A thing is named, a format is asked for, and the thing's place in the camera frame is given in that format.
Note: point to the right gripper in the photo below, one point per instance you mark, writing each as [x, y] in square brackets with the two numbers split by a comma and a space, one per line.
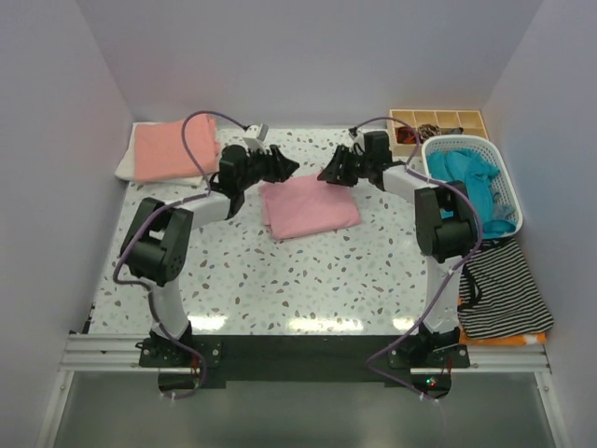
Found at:
[335, 174]

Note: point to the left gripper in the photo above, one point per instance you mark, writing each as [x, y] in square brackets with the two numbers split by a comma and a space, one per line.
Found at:
[281, 169]

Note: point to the pink t shirt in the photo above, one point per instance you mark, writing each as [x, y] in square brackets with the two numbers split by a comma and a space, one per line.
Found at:
[304, 206]

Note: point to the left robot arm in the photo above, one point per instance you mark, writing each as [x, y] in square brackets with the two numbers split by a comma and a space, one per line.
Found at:
[154, 250]

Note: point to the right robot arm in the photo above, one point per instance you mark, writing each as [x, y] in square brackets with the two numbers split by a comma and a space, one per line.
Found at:
[446, 223]

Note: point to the red black rolled cloth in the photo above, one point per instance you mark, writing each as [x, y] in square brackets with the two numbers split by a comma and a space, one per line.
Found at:
[407, 136]

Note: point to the patterned rolled cloth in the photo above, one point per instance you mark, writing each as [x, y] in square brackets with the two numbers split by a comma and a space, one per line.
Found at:
[428, 130]

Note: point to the wooden compartment box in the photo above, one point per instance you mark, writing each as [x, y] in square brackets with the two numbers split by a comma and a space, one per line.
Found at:
[471, 120]

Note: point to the teal t shirt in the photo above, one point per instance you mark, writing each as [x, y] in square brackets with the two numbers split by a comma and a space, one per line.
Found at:
[469, 167]

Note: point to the folded salmon t shirt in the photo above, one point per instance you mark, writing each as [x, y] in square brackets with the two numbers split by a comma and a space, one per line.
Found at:
[159, 153]

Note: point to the folded white t shirt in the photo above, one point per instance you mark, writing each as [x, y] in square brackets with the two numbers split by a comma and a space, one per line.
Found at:
[125, 169]

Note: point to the white laundry basket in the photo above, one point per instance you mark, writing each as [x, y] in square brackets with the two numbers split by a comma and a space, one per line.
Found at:
[490, 153]

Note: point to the black white striped shirt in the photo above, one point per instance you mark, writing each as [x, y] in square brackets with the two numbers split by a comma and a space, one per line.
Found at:
[498, 296]

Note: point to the orange white cloth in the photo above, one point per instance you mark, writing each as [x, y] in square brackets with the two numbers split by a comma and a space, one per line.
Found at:
[510, 341]

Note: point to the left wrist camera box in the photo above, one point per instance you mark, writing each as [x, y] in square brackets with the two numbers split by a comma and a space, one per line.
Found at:
[254, 137]

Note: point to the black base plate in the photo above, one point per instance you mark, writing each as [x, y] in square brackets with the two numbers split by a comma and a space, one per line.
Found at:
[213, 361]

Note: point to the aluminium frame rail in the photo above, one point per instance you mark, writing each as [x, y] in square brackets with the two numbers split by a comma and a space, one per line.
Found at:
[104, 352]

